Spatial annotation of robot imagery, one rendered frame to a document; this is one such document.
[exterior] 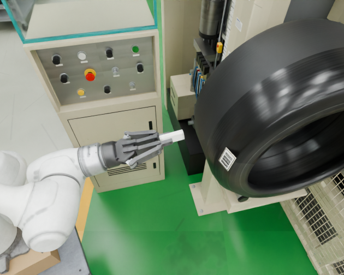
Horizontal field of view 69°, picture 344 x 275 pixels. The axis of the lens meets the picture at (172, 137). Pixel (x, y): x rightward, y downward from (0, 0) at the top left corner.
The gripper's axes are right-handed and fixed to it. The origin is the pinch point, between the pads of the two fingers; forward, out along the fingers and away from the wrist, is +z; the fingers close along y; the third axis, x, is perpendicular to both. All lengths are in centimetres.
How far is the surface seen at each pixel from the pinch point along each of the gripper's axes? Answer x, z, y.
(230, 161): 1.6, 13.1, -11.9
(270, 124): -9.1, 22.7, -11.4
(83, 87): 20, -34, 61
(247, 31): -9.0, 34.2, 27.5
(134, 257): 119, -44, 4
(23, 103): 105, -136, 181
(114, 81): 21, -19, 61
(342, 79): -16.2, 38.7, -10.1
